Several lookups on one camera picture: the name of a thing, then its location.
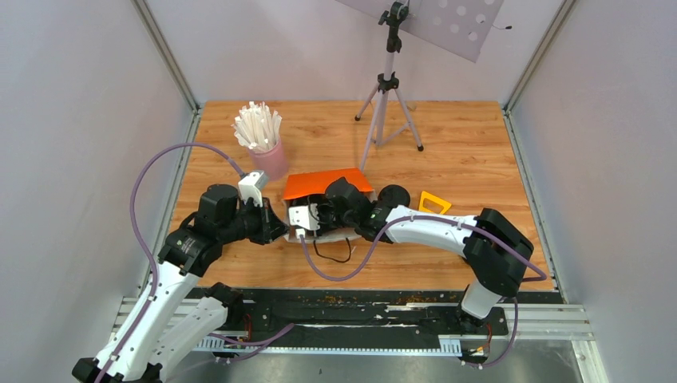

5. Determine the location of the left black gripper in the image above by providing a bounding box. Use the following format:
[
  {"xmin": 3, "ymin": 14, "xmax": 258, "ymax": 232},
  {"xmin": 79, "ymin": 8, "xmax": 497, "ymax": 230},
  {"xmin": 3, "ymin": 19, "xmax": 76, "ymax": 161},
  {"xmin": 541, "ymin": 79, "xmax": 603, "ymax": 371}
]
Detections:
[{"xmin": 220, "ymin": 195, "xmax": 291, "ymax": 245}]

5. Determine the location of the orange paper bag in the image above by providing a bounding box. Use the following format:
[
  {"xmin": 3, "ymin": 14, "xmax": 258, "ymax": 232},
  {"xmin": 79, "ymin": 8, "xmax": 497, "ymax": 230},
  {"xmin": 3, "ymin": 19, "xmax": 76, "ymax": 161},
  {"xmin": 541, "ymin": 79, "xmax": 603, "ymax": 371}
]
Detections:
[{"xmin": 283, "ymin": 168, "xmax": 376, "ymax": 263}]

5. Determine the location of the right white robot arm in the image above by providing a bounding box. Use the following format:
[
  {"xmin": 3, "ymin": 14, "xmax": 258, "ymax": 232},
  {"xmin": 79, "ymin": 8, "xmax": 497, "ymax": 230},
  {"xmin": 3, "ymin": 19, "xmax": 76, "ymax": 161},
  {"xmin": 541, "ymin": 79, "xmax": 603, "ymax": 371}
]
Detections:
[{"xmin": 309, "ymin": 177, "xmax": 534, "ymax": 334}]

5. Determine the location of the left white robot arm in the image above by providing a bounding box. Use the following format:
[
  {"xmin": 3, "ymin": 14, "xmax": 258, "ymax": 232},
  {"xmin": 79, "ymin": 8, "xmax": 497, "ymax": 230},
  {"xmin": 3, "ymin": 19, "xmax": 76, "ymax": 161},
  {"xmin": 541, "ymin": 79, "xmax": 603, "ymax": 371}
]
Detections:
[{"xmin": 72, "ymin": 184, "xmax": 288, "ymax": 382}]

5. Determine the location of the pink translucent straw holder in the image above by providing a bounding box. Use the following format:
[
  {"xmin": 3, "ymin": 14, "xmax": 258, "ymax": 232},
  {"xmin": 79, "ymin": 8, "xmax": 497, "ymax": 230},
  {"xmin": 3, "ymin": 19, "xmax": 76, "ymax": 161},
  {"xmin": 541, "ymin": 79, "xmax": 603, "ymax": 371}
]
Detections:
[{"xmin": 247, "ymin": 140, "xmax": 289, "ymax": 181}]

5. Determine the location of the bundle of white straws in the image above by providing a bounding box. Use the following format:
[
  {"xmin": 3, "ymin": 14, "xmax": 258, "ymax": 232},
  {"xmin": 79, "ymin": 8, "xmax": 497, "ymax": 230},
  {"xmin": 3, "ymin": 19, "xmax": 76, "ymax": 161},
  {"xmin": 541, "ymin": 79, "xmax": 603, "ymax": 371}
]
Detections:
[{"xmin": 232, "ymin": 101, "xmax": 283, "ymax": 153}]

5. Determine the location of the grey perforated panel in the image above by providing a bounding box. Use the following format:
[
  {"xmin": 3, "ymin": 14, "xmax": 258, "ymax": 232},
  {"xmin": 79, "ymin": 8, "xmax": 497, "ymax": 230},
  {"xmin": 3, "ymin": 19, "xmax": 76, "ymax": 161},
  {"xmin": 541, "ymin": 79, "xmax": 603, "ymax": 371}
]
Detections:
[{"xmin": 342, "ymin": 0, "xmax": 503, "ymax": 62}]

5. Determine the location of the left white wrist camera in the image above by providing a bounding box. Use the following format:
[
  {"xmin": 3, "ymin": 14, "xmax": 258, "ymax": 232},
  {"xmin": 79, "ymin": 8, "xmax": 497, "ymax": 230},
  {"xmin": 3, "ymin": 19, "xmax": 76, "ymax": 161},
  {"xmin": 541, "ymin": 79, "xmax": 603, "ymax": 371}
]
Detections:
[{"xmin": 238, "ymin": 170, "xmax": 269, "ymax": 207}]

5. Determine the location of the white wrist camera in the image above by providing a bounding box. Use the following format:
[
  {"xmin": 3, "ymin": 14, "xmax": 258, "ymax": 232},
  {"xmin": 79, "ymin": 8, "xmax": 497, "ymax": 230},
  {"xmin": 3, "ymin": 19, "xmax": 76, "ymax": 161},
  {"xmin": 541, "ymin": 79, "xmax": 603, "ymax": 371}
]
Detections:
[
  {"xmin": 238, "ymin": 170, "xmax": 269, "ymax": 207},
  {"xmin": 287, "ymin": 203, "xmax": 320, "ymax": 239}
]

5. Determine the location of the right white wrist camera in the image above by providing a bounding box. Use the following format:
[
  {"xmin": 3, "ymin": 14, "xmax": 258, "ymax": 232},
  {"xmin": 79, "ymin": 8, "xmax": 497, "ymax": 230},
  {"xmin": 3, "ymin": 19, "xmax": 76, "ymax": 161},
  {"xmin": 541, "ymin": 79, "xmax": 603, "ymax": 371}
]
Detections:
[{"xmin": 287, "ymin": 203, "xmax": 320, "ymax": 239}]

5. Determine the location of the yellow triangular plastic bracket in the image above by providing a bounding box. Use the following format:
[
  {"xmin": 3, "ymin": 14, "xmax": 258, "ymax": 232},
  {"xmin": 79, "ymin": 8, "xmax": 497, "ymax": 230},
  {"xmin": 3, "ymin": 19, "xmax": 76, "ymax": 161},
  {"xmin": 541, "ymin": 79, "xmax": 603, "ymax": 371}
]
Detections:
[{"xmin": 418, "ymin": 191, "xmax": 452, "ymax": 215}]

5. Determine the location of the silver camera tripod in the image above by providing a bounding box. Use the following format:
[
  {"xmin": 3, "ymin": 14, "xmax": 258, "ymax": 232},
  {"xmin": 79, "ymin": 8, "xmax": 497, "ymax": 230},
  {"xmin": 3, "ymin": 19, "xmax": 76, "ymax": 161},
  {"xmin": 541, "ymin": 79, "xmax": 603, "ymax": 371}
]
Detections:
[{"xmin": 354, "ymin": 1, "xmax": 424, "ymax": 172}]

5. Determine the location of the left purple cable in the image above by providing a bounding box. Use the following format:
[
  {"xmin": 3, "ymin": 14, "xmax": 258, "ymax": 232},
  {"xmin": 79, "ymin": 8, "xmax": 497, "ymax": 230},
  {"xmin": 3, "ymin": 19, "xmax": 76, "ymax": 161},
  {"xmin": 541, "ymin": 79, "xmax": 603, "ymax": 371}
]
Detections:
[{"xmin": 92, "ymin": 142, "xmax": 247, "ymax": 383}]

